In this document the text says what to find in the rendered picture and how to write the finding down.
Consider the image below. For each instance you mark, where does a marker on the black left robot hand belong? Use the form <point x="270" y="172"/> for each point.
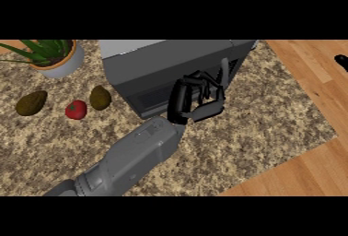
<point x="205" y="109"/>

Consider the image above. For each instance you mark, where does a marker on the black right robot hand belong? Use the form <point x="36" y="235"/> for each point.
<point x="343" y="62"/>

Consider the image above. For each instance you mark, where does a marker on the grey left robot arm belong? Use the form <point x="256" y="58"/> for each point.
<point x="136" y="150"/>

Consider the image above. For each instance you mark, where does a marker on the dark grey microwave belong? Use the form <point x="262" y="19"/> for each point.
<point x="158" y="67"/>

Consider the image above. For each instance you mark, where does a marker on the red tomato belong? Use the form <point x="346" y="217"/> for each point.
<point x="76" y="110"/>

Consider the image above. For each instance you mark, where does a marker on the pale grey plant pot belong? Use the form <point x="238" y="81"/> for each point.
<point x="65" y="68"/>

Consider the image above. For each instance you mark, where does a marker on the green leafy plant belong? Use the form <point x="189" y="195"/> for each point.
<point x="43" y="49"/>

